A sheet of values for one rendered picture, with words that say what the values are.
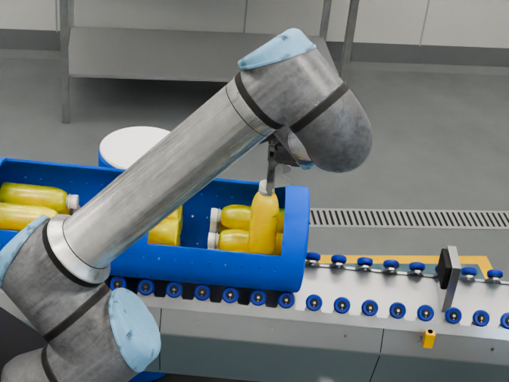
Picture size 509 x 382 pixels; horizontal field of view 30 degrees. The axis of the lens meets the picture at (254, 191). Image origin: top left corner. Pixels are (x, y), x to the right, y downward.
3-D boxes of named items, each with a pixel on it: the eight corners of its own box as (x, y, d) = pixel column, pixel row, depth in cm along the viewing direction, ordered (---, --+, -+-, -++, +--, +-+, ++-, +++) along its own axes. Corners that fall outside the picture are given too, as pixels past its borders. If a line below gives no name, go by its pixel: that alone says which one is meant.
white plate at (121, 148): (82, 140, 296) (82, 143, 296) (132, 180, 279) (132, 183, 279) (154, 118, 312) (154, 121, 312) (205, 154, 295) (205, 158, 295)
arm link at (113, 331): (89, 419, 172) (160, 364, 168) (28, 349, 171) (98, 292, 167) (111, 386, 187) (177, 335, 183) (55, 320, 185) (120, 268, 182)
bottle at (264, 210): (242, 248, 247) (247, 188, 237) (260, 238, 251) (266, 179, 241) (261, 260, 243) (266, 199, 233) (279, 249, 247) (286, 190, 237)
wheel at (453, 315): (463, 308, 251) (461, 308, 253) (446, 306, 250) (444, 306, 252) (461, 324, 250) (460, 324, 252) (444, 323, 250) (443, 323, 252)
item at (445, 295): (449, 313, 258) (461, 268, 249) (435, 311, 258) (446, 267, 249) (444, 289, 266) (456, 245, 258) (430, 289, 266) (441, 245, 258)
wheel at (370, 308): (379, 300, 250) (378, 299, 252) (362, 299, 250) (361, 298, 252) (378, 317, 250) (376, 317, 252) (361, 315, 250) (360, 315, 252)
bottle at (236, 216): (285, 208, 259) (218, 201, 259) (287, 209, 252) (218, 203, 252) (283, 233, 259) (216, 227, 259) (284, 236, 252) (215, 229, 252)
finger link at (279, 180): (288, 201, 233) (292, 167, 229) (264, 199, 233) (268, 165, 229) (288, 197, 236) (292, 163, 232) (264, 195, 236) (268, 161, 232)
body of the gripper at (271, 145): (299, 170, 229) (305, 126, 223) (264, 167, 229) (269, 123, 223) (299, 154, 236) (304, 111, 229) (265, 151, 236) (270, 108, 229)
